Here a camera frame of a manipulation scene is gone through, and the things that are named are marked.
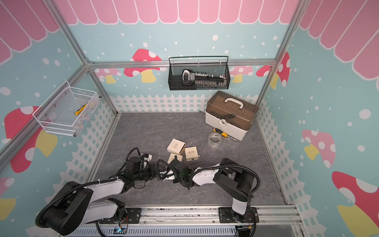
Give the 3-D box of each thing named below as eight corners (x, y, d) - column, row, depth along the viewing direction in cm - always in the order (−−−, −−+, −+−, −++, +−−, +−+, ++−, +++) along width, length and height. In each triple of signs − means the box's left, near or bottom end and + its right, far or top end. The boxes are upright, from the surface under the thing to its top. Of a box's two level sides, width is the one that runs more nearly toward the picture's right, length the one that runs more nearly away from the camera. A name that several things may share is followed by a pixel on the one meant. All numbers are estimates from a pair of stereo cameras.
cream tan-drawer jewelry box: (186, 161, 95) (186, 159, 93) (184, 150, 101) (184, 147, 98) (198, 159, 96) (198, 157, 93) (196, 148, 101) (196, 145, 99)
